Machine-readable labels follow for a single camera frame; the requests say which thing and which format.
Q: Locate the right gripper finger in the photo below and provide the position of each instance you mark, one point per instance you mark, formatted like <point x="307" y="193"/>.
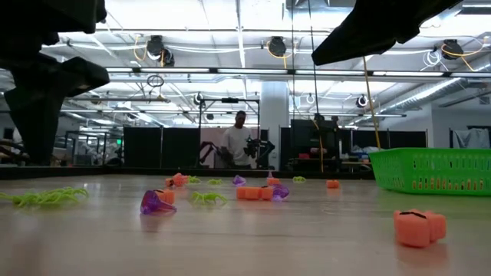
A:
<point x="341" y="48"/>

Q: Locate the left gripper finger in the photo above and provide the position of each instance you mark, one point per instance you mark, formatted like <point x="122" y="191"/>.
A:
<point x="34" y="126"/>

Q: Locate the green plastic spider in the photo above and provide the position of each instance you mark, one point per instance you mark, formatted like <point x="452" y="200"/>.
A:
<point x="193" y="179"/>
<point x="15" y="198"/>
<point x="42" y="198"/>
<point x="208" y="197"/>
<point x="73" y="192"/>
<point x="299" y="179"/>
<point x="215" y="181"/>

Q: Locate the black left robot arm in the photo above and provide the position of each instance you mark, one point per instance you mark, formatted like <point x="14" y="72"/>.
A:
<point x="38" y="15"/>

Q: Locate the black background robot arm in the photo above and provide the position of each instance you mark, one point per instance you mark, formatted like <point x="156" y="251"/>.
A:
<point x="209" y="151"/>
<point x="262" y="147"/>

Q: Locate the black equipment rack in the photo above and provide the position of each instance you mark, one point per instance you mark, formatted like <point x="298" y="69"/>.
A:
<point x="312" y="138"/>

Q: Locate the long ceiling light strip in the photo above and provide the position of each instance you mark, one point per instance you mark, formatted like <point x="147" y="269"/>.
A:
<point x="249" y="71"/>

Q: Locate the black partition panel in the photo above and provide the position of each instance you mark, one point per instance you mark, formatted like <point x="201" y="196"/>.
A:
<point x="181" y="147"/>
<point x="403" y="138"/>
<point x="142" y="147"/>

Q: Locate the person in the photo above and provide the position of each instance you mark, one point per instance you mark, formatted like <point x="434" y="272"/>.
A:
<point x="236" y="142"/>

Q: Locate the grey hanging cloth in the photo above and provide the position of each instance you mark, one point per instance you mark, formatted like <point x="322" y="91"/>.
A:
<point x="473" y="138"/>

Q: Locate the green plastic basket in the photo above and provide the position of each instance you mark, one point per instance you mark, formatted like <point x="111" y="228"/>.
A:
<point x="433" y="172"/>

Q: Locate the silver ventilation duct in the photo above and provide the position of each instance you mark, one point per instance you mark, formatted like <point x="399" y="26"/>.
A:
<point x="422" y="94"/>

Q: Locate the black camera gantry frame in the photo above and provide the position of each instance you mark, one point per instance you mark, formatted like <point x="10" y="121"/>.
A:
<point x="229" y="100"/>

